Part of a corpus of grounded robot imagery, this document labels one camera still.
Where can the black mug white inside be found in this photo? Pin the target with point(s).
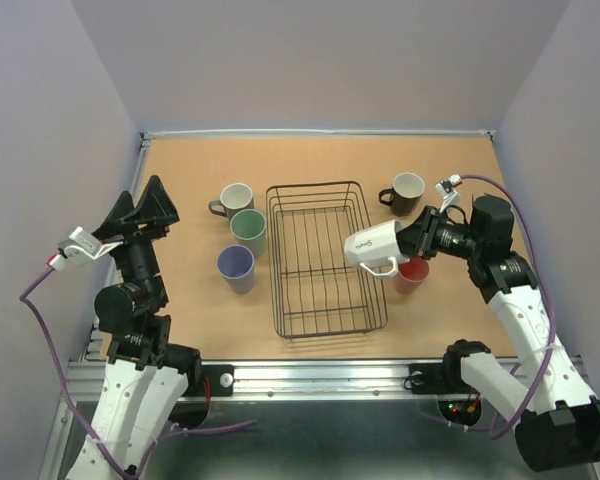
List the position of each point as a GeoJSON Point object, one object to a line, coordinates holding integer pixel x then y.
{"type": "Point", "coordinates": [404, 194]}

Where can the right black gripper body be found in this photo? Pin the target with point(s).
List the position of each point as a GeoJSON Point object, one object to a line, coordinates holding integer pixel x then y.
{"type": "Point", "coordinates": [451, 238]}

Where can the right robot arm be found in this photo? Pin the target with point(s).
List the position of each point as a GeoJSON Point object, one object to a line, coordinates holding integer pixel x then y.
{"type": "Point", "coordinates": [556, 419]}

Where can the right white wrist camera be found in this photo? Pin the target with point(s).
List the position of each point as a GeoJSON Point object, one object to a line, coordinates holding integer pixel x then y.
{"type": "Point", "coordinates": [447, 189]}

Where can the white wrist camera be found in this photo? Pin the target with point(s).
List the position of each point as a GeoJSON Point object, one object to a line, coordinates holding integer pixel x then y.
{"type": "Point", "coordinates": [81, 247]}
{"type": "Point", "coordinates": [447, 189]}

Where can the green plastic cup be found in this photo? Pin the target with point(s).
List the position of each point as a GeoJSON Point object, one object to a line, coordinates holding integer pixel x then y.
{"type": "Point", "coordinates": [249, 228]}

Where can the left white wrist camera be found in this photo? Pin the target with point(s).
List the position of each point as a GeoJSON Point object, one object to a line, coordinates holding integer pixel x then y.
{"type": "Point", "coordinates": [81, 247]}

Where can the red plastic cup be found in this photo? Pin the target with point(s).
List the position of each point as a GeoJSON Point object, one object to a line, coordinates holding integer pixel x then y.
{"type": "Point", "coordinates": [410, 275]}

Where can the black wire dish rack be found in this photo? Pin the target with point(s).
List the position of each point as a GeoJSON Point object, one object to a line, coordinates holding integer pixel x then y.
{"type": "Point", "coordinates": [315, 291]}

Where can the purple plastic cup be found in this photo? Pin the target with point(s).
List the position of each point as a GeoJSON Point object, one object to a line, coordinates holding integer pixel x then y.
{"type": "Point", "coordinates": [236, 264]}

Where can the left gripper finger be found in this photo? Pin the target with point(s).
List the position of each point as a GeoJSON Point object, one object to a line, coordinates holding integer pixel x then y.
{"type": "Point", "coordinates": [155, 212]}
{"type": "Point", "coordinates": [120, 222]}

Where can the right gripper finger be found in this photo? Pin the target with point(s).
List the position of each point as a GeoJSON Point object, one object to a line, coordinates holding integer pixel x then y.
{"type": "Point", "coordinates": [411, 240]}
{"type": "Point", "coordinates": [423, 224]}

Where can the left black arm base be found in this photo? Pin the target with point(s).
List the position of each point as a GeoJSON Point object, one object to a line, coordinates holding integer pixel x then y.
{"type": "Point", "coordinates": [217, 377]}

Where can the grey mug white inside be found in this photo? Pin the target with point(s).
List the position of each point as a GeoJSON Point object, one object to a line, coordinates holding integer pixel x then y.
{"type": "Point", "coordinates": [233, 199]}

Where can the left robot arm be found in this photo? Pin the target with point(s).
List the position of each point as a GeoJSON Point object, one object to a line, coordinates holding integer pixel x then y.
{"type": "Point", "coordinates": [145, 374]}

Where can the white faceted mug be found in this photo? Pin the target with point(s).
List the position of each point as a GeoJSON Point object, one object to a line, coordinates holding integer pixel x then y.
{"type": "Point", "coordinates": [375, 250]}

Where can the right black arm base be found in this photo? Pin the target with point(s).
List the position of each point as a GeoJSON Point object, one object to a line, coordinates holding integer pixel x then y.
{"type": "Point", "coordinates": [427, 379]}

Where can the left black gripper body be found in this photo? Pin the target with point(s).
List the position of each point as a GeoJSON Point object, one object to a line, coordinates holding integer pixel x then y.
{"type": "Point", "coordinates": [139, 258]}

